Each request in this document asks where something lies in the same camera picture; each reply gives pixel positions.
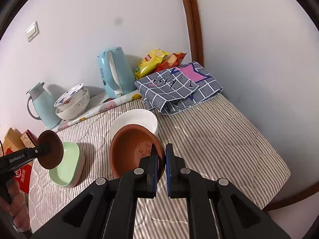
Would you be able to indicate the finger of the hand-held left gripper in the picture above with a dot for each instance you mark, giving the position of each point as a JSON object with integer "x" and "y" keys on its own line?
{"x": 44, "y": 148}

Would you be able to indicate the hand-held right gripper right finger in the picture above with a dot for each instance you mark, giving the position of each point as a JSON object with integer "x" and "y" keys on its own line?
{"x": 168, "y": 171}

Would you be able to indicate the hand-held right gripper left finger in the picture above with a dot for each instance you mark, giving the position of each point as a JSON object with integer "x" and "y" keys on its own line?
{"x": 155, "y": 171}

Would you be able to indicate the small brown bowl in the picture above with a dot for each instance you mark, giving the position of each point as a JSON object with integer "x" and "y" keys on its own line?
{"x": 129, "y": 149}
{"x": 51, "y": 151}

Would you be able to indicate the green plate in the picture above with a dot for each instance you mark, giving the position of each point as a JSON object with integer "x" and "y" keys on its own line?
{"x": 66, "y": 169}

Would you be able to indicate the plain white bowl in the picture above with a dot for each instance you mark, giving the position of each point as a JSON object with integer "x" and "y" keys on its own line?
{"x": 134, "y": 119}

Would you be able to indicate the person's left hand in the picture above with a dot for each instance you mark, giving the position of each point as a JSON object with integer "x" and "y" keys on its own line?
{"x": 16, "y": 209}

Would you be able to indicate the patterned flat box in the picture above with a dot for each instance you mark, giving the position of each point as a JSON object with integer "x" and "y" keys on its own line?
{"x": 28, "y": 138}

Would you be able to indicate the red paper bag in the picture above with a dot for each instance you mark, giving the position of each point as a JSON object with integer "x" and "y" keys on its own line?
{"x": 22, "y": 179}

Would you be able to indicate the brown cardboard box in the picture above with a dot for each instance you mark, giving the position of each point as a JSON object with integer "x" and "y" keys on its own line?
{"x": 11, "y": 139}

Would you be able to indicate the light blue thermos jug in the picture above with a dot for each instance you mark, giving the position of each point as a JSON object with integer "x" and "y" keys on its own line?
{"x": 43, "y": 107}

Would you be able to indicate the red patterned white bowl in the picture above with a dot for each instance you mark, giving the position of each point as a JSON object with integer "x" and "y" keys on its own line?
{"x": 74, "y": 109}

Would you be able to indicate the blue patterned white bowl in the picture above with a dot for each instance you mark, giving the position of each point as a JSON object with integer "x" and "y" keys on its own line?
{"x": 71, "y": 95}

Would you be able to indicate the rolled printed sheet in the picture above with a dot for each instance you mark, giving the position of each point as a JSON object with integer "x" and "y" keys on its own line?
{"x": 99, "y": 109}

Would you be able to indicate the grey checked cloth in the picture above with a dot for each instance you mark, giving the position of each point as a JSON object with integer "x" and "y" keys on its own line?
{"x": 174, "y": 92}

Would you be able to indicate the light blue electric kettle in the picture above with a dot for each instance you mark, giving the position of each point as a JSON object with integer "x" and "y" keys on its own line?
{"x": 117, "y": 72}

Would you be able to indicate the yellow chip bag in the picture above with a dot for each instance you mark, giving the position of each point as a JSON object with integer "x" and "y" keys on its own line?
{"x": 147, "y": 64}

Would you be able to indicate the red chip bag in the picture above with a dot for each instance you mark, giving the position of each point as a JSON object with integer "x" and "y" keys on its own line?
{"x": 172, "y": 59}

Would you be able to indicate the white wall light switch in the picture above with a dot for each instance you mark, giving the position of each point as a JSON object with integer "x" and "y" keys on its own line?
{"x": 32, "y": 31}

